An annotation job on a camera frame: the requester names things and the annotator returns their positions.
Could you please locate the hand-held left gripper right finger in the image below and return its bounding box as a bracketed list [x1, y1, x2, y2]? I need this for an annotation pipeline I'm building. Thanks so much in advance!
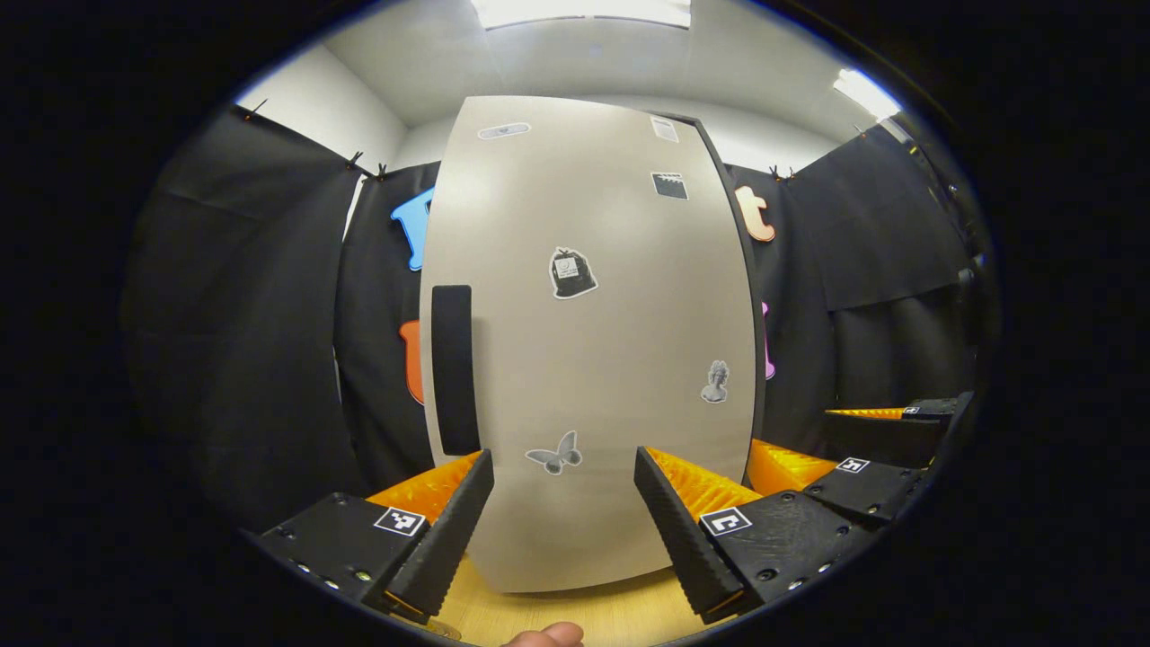
[633, 446, 879, 626]

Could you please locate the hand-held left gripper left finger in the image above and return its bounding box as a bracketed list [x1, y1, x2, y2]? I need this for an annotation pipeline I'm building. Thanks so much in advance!
[259, 448, 496, 626]

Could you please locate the black door handle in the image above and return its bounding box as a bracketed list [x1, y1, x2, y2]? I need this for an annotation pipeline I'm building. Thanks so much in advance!
[430, 284, 482, 457]

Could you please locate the dark grey cabinet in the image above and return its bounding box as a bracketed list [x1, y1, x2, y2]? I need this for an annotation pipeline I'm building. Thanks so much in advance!
[651, 110, 770, 486]

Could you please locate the black backdrop cloth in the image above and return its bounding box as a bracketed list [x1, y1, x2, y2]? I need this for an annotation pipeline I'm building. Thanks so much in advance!
[121, 103, 982, 533]

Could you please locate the ceiling light panel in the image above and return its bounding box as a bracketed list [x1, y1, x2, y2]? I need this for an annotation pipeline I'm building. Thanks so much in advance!
[831, 67, 905, 123]
[471, 0, 694, 31]

